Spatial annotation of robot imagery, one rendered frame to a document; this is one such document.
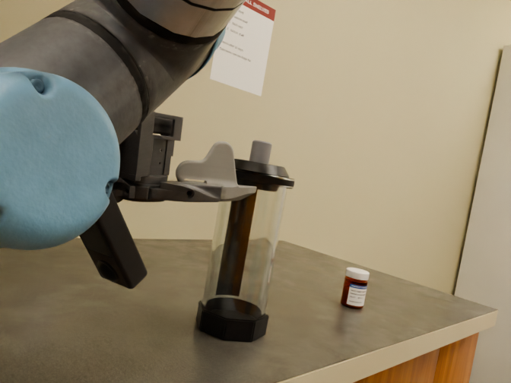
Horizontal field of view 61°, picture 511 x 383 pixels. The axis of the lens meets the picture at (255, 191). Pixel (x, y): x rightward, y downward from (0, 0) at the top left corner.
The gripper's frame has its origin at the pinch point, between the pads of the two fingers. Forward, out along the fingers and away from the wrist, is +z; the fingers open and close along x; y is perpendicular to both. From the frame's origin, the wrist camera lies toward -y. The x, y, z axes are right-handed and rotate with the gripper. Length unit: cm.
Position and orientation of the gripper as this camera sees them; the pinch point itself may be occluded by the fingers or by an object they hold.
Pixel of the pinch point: (201, 184)
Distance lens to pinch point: 51.5
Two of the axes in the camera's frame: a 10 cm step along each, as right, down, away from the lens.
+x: -8.5, -1.8, 5.0
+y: 1.4, -9.8, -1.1
